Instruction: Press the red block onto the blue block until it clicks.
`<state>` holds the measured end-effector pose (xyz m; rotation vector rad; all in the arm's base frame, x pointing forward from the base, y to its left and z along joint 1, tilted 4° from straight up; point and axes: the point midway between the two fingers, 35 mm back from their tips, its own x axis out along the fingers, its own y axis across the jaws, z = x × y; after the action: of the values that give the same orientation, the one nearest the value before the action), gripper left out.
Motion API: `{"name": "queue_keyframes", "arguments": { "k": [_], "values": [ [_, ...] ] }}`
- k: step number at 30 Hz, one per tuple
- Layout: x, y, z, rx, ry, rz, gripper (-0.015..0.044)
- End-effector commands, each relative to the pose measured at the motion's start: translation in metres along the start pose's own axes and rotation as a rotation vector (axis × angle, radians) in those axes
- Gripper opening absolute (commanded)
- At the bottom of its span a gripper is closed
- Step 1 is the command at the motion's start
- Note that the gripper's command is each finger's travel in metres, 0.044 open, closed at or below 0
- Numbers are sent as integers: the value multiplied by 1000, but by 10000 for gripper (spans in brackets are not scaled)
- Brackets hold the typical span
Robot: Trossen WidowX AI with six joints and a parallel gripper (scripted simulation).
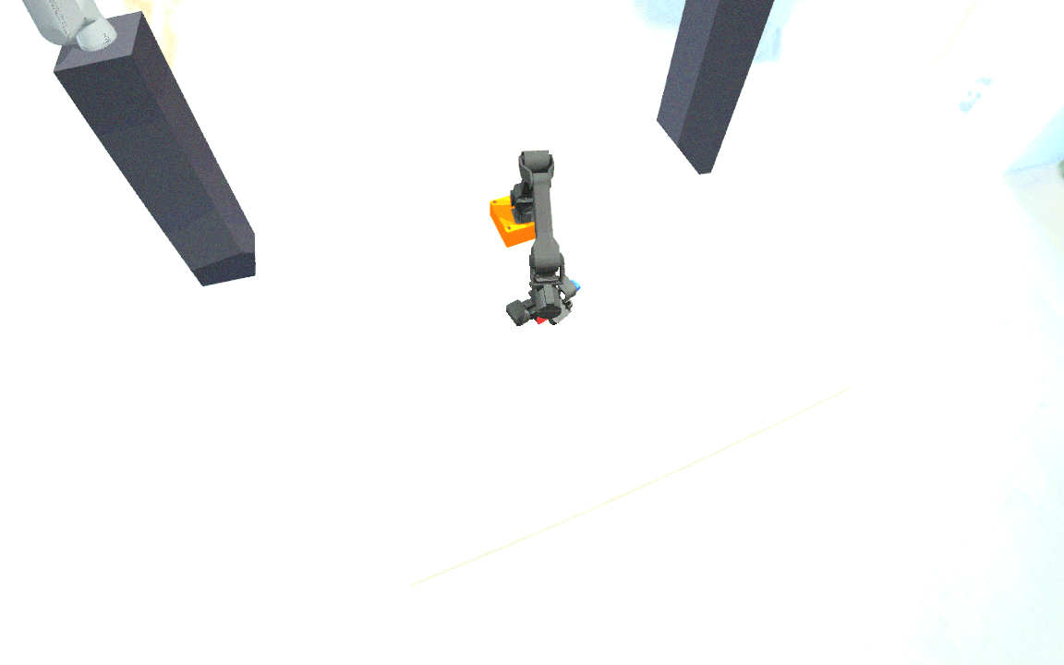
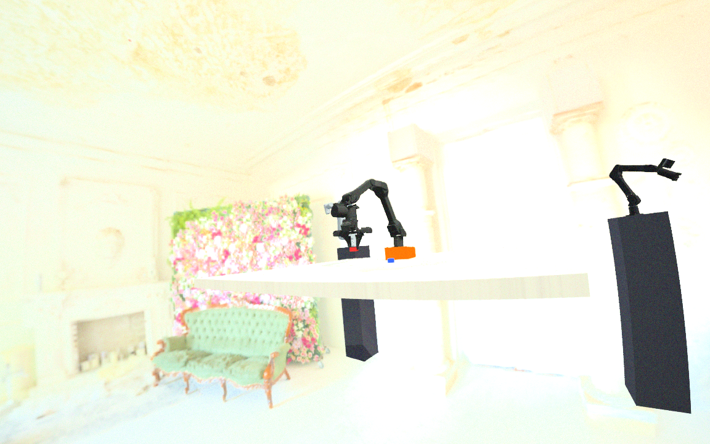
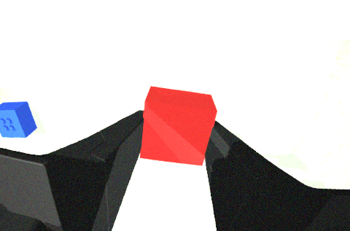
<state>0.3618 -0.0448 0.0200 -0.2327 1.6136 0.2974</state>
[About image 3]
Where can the blue block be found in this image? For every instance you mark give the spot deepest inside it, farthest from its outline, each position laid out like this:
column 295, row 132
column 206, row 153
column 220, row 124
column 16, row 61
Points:
column 16, row 120

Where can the red block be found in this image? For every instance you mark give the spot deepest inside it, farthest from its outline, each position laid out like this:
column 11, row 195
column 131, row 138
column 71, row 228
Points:
column 177, row 125

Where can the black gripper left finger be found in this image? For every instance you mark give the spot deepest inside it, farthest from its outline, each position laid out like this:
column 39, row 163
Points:
column 79, row 187

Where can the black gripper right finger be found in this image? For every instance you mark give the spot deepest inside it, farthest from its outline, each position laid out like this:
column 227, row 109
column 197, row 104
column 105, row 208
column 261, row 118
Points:
column 249, row 193

